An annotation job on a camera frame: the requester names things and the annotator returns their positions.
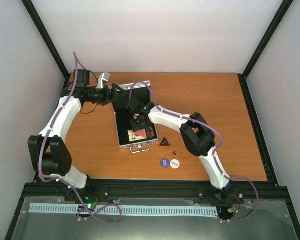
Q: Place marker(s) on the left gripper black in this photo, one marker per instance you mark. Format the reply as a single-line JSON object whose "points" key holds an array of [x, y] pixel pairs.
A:
{"points": [[109, 98]]}

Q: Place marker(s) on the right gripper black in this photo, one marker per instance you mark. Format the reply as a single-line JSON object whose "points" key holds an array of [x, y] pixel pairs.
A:
{"points": [[135, 126]]}

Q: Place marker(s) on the playing card deck box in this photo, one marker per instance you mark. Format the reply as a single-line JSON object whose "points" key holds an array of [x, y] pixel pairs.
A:
{"points": [[139, 135]]}

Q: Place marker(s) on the orange 100 chip stack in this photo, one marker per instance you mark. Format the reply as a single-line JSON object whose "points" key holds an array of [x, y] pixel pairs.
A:
{"points": [[151, 133]]}

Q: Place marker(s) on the aluminium poker case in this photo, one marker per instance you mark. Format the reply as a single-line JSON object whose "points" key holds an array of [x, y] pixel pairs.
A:
{"points": [[139, 92]]}

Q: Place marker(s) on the triangular all-in button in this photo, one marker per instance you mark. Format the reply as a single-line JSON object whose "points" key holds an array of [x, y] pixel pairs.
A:
{"points": [[165, 142]]}

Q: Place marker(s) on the blue small blind button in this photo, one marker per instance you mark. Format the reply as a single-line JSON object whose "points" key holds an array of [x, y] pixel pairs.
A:
{"points": [[165, 163]]}

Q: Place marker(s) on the white dealer button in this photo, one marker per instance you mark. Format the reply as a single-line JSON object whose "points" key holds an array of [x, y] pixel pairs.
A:
{"points": [[174, 163]]}

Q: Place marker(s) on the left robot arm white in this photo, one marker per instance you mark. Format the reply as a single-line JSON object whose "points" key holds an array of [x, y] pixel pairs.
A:
{"points": [[49, 154]]}

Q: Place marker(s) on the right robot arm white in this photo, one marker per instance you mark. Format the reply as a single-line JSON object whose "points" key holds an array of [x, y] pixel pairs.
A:
{"points": [[197, 135]]}

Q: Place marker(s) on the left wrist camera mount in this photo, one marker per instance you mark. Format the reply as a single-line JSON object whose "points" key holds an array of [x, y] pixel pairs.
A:
{"points": [[102, 80]]}

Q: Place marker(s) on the black aluminium frame rail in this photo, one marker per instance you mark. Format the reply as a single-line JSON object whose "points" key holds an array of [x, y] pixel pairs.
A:
{"points": [[197, 191]]}

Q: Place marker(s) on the light blue cable duct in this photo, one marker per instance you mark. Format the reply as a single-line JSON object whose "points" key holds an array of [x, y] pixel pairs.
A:
{"points": [[126, 210]]}

